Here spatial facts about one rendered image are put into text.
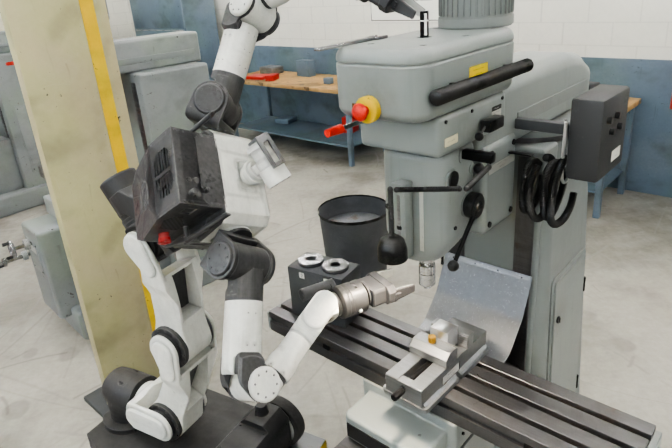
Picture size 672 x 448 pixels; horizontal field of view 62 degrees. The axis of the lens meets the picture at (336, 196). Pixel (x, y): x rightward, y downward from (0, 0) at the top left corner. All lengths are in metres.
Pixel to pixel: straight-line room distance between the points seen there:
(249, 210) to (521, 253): 0.92
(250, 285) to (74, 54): 1.67
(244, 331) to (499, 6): 1.02
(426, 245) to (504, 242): 0.49
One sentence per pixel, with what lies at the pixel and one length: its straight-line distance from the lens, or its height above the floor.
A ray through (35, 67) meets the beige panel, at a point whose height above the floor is 1.78.
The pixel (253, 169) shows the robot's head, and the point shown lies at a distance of 1.40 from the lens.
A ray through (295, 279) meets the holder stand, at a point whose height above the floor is 1.09.
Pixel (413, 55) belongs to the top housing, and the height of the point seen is 1.88.
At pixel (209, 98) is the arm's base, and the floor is 1.78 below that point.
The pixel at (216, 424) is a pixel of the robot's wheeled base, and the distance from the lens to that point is 2.23.
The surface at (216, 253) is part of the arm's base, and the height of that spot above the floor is 1.47.
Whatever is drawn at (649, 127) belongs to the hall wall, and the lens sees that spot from 5.69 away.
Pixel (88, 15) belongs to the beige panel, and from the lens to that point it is 2.77.
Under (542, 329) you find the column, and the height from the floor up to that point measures 0.90.
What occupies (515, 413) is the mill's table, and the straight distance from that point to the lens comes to 1.65.
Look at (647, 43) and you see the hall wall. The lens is 5.59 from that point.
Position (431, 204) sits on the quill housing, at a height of 1.49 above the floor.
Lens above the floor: 2.04
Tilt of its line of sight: 21 degrees down
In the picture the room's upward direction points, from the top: 4 degrees counter-clockwise
